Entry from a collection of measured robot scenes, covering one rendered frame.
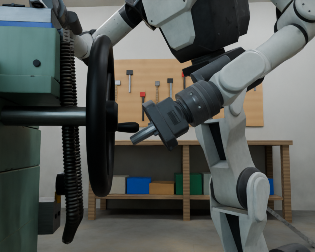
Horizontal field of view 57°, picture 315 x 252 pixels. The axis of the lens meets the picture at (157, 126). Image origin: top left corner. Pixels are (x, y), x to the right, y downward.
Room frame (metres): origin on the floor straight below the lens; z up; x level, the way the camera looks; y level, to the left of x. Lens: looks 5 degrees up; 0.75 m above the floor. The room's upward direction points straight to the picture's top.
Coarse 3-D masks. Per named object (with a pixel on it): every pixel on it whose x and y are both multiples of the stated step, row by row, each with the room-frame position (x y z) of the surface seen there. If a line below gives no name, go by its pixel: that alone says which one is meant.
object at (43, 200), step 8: (40, 200) 0.76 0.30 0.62; (48, 200) 0.76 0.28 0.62; (56, 200) 0.77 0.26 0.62; (40, 208) 0.74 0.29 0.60; (48, 208) 0.74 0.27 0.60; (56, 208) 0.77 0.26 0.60; (40, 216) 0.74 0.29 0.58; (48, 216) 0.74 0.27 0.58; (56, 216) 0.76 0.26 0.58; (40, 224) 0.74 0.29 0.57; (48, 224) 0.74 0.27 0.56; (56, 224) 0.77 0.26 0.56; (40, 232) 0.74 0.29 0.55; (48, 232) 0.74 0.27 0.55
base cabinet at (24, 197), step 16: (0, 176) 0.51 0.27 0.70; (16, 176) 0.58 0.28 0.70; (32, 176) 0.68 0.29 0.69; (0, 192) 0.51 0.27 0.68; (16, 192) 0.59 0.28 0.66; (32, 192) 0.68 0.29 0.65; (0, 208) 0.52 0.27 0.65; (16, 208) 0.59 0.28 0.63; (32, 208) 0.69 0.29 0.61; (0, 224) 0.52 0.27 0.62; (16, 224) 0.59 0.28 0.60; (32, 224) 0.68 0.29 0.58; (0, 240) 0.52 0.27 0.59; (16, 240) 0.59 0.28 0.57; (32, 240) 0.69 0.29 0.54
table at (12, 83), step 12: (0, 84) 0.46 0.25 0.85; (12, 84) 0.46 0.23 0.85; (24, 84) 0.46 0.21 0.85; (36, 84) 0.46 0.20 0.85; (48, 84) 0.47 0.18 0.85; (0, 96) 0.50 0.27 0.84; (12, 96) 0.49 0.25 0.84; (24, 96) 0.49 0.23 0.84; (36, 96) 0.49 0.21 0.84; (48, 96) 0.49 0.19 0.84
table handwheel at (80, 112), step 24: (96, 48) 0.42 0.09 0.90; (96, 72) 0.40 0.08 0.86; (96, 96) 0.39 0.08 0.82; (24, 120) 0.51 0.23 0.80; (48, 120) 0.51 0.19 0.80; (72, 120) 0.51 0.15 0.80; (96, 120) 0.39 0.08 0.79; (96, 144) 0.40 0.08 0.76; (96, 168) 0.42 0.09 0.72; (96, 192) 0.47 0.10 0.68
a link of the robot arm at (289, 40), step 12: (288, 12) 0.67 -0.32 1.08; (276, 24) 0.74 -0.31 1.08; (288, 24) 0.69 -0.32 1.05; (300, 24) 0.66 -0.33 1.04; (312, 24) 0.65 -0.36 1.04; (276, 36) 0.66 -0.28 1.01; (288, 36) 0.65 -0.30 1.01; (300, 36) 0.65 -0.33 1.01; (312, 36) 0.67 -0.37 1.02; (264, 48) 0.65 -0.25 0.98; (276, 48) 0.65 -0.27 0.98; (288, 48) 0.65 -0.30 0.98; (300, 48) 0.67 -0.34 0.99; (276, 60) 0.65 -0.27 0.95
